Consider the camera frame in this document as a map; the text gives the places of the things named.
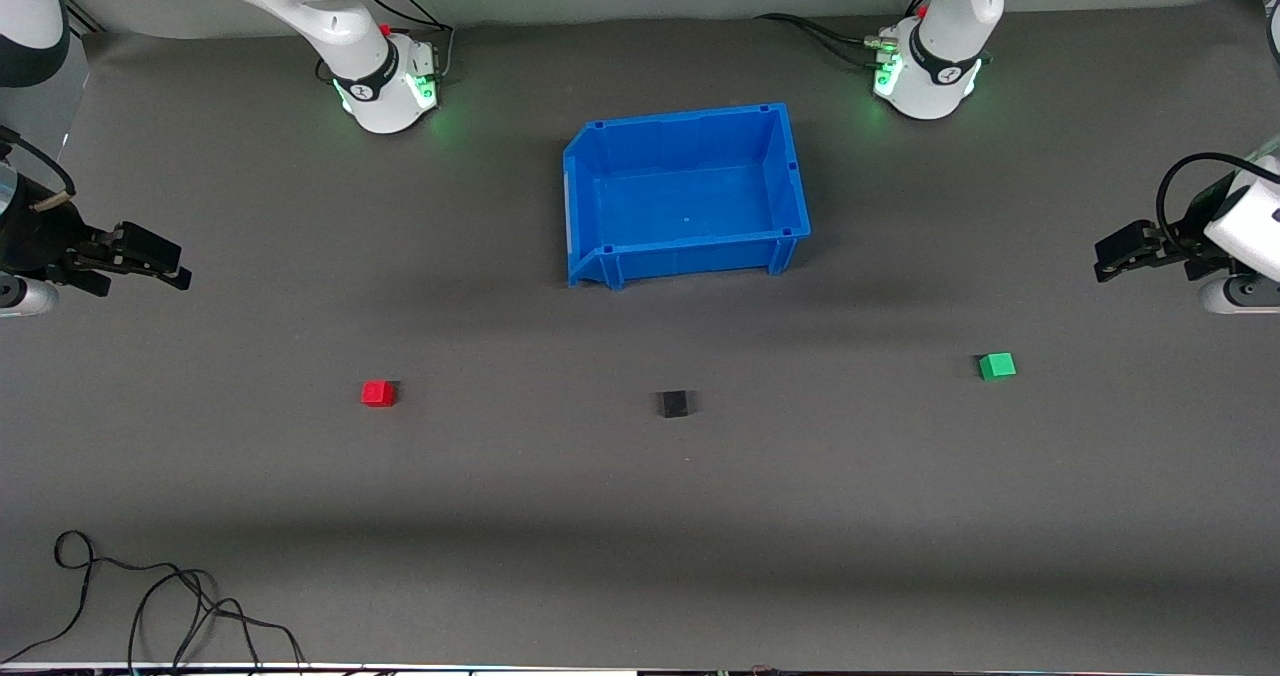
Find blue plastic storage bin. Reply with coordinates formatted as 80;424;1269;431
562;102;812;290

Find dark grey table mat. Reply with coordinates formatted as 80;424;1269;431
0;0;1280;669

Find black left gripper cable loop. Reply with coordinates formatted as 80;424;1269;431
1155;152;1280;257

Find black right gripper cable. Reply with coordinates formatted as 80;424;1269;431
0;126;77;213

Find thin black loose cable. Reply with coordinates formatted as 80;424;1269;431
0;530;306;676

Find black right arm base cables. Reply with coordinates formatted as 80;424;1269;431
315;0;457;87

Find black arm base cables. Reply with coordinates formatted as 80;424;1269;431
755;0;936;72
315;0;457;87

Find black left arm base cables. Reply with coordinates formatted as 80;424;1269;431
755;0;936;72

